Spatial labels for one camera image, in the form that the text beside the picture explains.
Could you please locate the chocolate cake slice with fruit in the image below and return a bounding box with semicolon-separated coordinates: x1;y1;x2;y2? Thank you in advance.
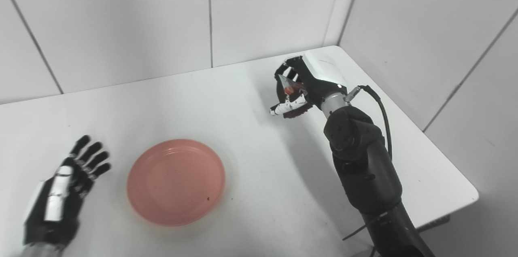
277;75;314;119

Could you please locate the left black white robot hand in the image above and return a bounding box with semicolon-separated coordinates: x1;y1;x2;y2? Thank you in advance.
23;135;112;248

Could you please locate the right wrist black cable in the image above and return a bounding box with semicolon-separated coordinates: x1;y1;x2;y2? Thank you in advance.
344;85;393;161

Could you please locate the pink round plate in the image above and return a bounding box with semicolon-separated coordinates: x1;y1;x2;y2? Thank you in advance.
127;139;227;227

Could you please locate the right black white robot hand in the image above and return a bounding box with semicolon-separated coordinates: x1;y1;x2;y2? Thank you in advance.
270;51;348;117

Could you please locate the black table frame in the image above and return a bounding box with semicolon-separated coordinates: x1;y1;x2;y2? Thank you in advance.
416;215;451;233

